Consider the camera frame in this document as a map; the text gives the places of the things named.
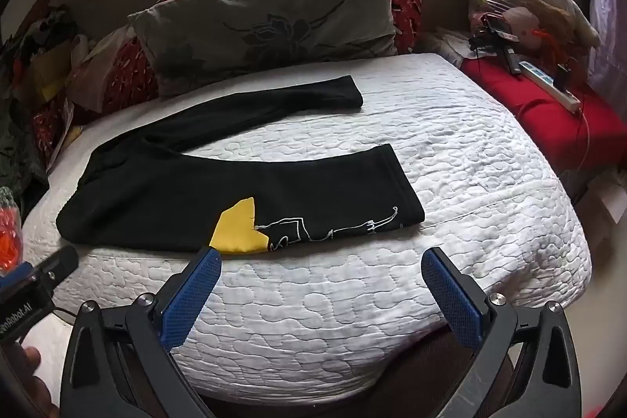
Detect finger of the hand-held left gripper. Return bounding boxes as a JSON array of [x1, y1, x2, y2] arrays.
[[34, 246, 80, 286]]

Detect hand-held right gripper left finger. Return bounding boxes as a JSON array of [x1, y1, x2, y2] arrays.
[[59, 246, 222, 418]]

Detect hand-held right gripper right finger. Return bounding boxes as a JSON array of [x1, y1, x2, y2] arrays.
[[421, 246, 584, 418]]

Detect black pants with yellow patch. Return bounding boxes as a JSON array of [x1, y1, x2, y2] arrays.
[[56, 75, 426, 255]]

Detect person's left hand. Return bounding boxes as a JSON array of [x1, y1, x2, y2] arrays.
[[0, 342, 56, 418]]

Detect orange plastic bag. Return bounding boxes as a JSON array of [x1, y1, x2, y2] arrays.
[[0, 188, 23, 274]]

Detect white quilted mattress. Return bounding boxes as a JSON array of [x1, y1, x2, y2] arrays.
[[22, 52, 593, 394]]

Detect white plastic bag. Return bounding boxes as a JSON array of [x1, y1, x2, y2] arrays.
[[69, 26, 138, 115]]

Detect red cloth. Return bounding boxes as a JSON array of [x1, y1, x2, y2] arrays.
[[460, 56, 627, 169]]

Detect pile of clothes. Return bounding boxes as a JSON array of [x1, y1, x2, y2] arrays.
[[0, 7, 79, 115]]

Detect white power strip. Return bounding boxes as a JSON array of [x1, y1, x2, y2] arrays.
[[519, 60, 581, 111]]

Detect black device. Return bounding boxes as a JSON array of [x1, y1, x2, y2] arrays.
[[469, 14, 521, 76]]

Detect grey floral pillow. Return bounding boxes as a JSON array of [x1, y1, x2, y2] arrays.
[[128, 0, 399, 98]]

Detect purple curtain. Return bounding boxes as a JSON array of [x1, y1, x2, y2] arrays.
[[588, 0, 627, 105]]

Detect orange cord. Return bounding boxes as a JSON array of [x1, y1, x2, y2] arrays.
[[531, 26, 591, 171]]

